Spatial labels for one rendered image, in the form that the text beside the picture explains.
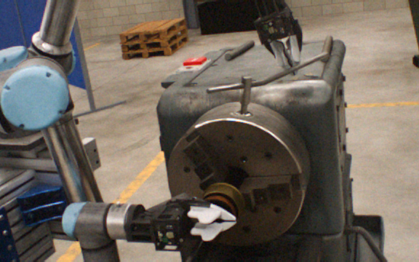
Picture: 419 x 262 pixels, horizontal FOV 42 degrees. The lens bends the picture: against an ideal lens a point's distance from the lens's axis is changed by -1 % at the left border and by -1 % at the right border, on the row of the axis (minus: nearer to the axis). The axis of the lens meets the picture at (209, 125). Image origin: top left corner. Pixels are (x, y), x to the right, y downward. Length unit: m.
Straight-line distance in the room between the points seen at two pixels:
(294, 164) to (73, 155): 0.48
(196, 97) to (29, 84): 0.49
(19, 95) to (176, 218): 0.37
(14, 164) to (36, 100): 0.63
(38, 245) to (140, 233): 0.60
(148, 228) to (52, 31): 0.72
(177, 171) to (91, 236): 0.25
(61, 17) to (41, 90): 0.58
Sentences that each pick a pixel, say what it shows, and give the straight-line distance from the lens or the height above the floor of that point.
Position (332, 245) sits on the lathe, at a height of 0.84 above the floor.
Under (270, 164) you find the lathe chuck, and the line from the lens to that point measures 1.18.
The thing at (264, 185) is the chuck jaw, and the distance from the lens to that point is 1.15.
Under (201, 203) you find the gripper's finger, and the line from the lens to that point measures 1.08.
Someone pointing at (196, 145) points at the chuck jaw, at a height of 1.19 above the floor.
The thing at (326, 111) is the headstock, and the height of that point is 1.19.
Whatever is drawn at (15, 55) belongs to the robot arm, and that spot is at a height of 1.38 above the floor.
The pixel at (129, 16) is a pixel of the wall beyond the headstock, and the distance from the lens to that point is 12.33.
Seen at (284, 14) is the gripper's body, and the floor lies 1.43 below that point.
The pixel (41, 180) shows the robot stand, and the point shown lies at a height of 1.04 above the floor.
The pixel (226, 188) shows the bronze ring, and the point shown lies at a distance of 1.12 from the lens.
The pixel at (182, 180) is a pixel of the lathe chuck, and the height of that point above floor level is 1.09.
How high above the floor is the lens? 1.59
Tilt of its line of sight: 18 degrees down
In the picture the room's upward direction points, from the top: 8 degrees counter-clockwise
